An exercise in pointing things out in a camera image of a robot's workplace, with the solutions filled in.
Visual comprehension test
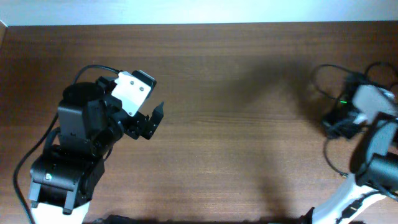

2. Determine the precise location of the black USB cable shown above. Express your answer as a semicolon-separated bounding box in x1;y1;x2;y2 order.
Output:
322;118;368;179
310;61;398;103

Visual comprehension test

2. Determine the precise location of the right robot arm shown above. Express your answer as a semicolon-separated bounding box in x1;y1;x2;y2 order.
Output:
298;74;397;223

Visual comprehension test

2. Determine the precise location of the left camera cable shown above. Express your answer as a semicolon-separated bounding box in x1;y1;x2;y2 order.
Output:
12;64;122;224

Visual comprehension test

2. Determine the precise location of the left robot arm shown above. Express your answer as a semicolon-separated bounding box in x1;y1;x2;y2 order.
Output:
29;70;164;223

